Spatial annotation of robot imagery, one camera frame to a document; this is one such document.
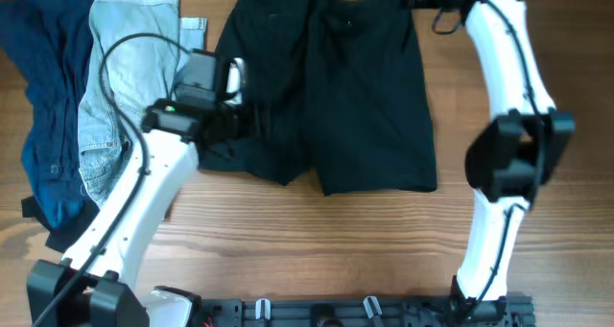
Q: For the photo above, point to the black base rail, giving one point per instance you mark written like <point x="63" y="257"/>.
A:
<point x="364" y="311"/>

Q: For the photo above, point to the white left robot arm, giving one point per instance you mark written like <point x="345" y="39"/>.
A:
<point x="93" y="284"/>

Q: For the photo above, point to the light blue denim shorts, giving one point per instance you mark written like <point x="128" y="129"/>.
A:
<point x="132" y="62"/>

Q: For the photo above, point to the black garment under pile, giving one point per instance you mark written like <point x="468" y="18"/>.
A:
<point x="61" y="238"/>

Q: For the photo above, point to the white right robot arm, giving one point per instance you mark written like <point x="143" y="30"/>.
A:
<point x="506" y="165"/>

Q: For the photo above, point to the black shorts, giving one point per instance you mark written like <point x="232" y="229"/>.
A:
<point x="334" y="86"/>

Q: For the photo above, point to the navy blue garment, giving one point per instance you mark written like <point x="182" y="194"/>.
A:
<point x="49" y="42"/>

